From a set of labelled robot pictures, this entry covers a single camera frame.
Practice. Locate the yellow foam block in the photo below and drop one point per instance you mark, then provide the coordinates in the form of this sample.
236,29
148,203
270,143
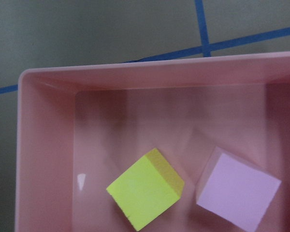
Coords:
147,189

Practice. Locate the light pink foam block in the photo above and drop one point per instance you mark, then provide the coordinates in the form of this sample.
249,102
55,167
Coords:
235,189

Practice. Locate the pink plastic bin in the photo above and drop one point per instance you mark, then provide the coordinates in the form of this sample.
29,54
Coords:
80,127

